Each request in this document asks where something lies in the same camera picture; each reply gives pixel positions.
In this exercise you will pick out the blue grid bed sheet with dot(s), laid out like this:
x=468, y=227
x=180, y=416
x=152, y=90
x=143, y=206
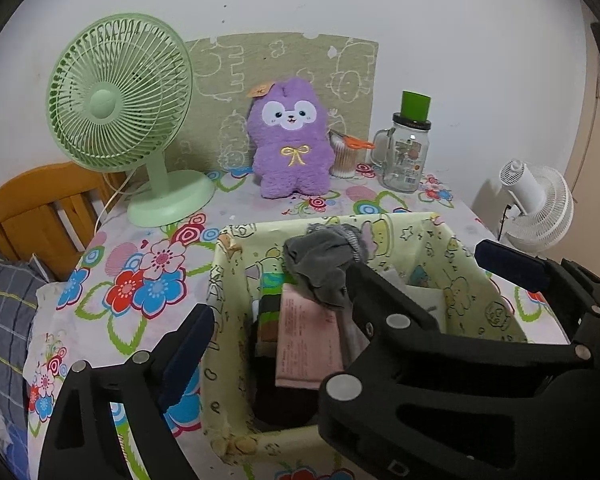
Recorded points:
x=0, y=435

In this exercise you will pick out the green tissue pack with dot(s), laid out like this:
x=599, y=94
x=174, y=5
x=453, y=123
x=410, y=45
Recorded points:
x=267, y=310

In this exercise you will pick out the pink tissue pack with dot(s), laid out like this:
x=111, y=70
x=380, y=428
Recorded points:
x=305, y=340

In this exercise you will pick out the white fan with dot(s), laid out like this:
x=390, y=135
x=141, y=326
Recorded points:
x=540, y=210

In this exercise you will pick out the orange scissors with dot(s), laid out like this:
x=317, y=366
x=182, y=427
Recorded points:
x=360, y=144

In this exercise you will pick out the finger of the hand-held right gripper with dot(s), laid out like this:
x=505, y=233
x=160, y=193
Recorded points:
x=510, y=260
x=380, y=300

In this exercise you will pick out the floral tablecloth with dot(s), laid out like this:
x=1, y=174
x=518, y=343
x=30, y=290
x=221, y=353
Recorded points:
x=130, y=240

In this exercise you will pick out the beige printed board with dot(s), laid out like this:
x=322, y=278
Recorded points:
x=220, y=90

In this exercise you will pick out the purple plush toy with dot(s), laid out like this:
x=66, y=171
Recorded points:
x=290, y=160

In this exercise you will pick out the glass jar mug green lid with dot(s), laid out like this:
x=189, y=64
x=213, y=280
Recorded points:
x=405, y=160

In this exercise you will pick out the grey plaid pillow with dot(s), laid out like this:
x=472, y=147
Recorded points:
x=5, y=310

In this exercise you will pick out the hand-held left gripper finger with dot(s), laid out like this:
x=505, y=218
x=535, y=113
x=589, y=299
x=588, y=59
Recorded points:
x=182, y=360

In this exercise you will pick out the grey sock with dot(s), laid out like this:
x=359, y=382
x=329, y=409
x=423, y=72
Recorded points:
x=315, y=265

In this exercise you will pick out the wooden bed headboard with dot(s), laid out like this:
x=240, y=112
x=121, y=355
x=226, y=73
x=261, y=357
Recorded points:
x=30, y=210

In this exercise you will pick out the green desk fan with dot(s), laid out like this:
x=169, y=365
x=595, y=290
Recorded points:
x=105, y=105

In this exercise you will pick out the yellow printed fabric storage box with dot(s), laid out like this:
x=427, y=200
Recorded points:
x=235, y=385

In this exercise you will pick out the cotton swab container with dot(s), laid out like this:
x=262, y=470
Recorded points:
x=345, y=162

